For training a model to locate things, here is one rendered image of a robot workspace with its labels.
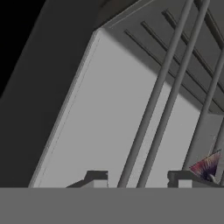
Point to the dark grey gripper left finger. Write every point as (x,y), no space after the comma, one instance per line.
(97,178)

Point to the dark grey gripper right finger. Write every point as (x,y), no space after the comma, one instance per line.
(181,178)

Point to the red and purple fish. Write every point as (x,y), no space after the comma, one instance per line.
(208,164)

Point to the grey oven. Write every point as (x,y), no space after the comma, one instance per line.
(110,116)

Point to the grey metal oven rack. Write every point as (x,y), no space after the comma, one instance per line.
(158,87)

